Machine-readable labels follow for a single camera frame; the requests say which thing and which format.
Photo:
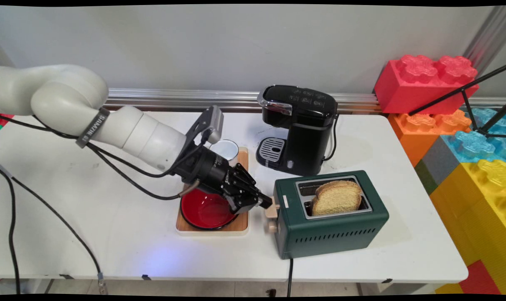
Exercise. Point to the beige toaster lever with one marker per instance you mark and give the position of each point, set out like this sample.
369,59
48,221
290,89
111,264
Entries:
272,212

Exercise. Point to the black tripod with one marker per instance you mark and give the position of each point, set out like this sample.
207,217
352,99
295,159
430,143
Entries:
466,102

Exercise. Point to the wooden tray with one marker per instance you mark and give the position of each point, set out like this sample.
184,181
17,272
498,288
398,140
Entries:
240,225

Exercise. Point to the big grey toy brick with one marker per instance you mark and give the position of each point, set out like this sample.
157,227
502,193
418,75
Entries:
438,161

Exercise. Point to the big yellow toy brick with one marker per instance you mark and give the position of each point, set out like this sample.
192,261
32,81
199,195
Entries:
474,209

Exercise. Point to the beige toaster knob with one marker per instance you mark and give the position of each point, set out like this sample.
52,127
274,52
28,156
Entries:
273,227

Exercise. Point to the red bowl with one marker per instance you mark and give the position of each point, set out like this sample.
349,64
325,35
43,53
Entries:
202,213

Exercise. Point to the big orange toy brick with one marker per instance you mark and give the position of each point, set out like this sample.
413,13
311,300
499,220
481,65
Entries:
415,133

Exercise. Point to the white enamel cup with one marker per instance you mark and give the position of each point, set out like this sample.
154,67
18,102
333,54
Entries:
225,149

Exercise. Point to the black coffee machine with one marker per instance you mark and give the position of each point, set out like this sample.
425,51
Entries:
307,133

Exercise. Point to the small red toy brick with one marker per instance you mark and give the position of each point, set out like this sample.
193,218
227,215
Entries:
480,280

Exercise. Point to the big red toy brick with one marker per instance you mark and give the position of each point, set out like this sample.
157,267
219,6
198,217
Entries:
403,90

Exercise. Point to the big green toy brick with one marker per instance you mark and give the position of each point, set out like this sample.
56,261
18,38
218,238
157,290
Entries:
424,175

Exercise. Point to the aluminium wall rail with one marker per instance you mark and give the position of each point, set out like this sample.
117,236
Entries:
173,98

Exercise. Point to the aluminium corner post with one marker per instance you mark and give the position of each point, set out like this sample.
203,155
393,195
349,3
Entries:
489,35

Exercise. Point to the translucent blue toy brick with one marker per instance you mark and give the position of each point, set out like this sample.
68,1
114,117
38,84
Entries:
474,144

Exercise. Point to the green toaster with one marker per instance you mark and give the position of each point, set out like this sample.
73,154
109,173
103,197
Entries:
332,234

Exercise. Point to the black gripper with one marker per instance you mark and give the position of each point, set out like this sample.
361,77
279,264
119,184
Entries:
209,171

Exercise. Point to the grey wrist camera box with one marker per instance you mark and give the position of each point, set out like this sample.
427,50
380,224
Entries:
216,123

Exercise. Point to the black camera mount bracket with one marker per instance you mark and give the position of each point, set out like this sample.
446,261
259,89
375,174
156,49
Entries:
196,127

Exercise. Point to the brown bread slice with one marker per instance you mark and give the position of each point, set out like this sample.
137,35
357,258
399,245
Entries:
340,186
336,205

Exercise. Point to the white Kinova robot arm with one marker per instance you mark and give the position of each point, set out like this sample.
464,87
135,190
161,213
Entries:
69,96

